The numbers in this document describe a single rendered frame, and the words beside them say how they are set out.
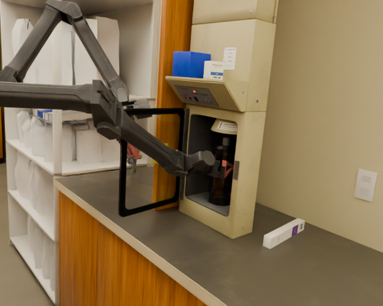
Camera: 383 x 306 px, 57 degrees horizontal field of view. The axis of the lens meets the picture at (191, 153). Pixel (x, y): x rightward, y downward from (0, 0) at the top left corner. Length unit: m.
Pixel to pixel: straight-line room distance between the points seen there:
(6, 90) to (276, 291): 0.88
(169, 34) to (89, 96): 0.62
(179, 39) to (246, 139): 0.51
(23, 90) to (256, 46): 0.72
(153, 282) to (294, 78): 1.02
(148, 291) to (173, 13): 1.05
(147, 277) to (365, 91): 1.05
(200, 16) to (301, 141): 0.68
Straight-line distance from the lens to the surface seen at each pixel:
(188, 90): 1.31
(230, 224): 1.33
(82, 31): 1.50
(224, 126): 1.32
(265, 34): 1.27
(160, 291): 1.29
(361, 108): 1.48
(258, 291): 1.07
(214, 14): 1.36
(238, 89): 1.17
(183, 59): 1.29
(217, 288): 1.05
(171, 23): 1.45
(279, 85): 1.67
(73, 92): 0.92
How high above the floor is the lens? 1.51
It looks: 12 degrees down
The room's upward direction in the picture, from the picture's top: 4 degrees clockwise
